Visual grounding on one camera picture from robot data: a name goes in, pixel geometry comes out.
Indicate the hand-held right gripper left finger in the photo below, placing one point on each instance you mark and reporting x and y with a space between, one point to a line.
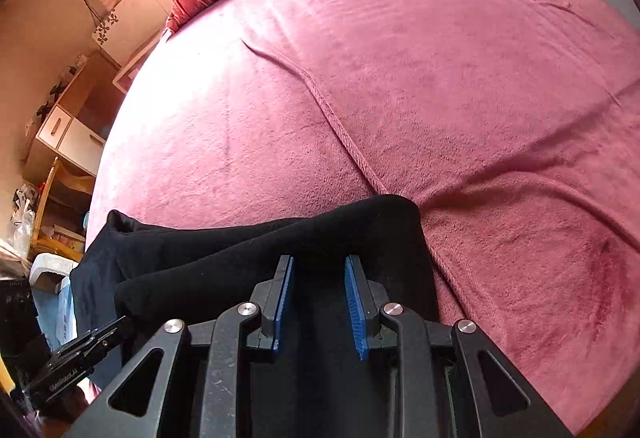
280 318

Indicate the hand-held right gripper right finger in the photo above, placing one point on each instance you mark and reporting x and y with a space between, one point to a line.
356 318

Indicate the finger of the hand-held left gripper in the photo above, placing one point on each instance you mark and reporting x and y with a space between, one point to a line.
102 335

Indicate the black pants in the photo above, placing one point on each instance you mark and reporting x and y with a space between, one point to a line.
200 258

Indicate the black box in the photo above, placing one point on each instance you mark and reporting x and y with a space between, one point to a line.
17 313

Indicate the white plastic stool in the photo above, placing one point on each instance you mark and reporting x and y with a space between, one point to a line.
47 268

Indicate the clear plastic bag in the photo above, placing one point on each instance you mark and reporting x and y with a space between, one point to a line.
24 223

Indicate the wooden chair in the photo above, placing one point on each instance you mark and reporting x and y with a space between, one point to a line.
62 175

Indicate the wooden cabinet with white doors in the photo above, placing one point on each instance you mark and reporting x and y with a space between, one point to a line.
75 143

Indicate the bed with pink sheet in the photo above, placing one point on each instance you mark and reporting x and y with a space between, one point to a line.
400 93

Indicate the white bedside table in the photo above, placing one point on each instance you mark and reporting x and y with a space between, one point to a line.
127 74

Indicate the grey and white headboard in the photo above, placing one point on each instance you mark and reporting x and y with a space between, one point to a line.
130 18

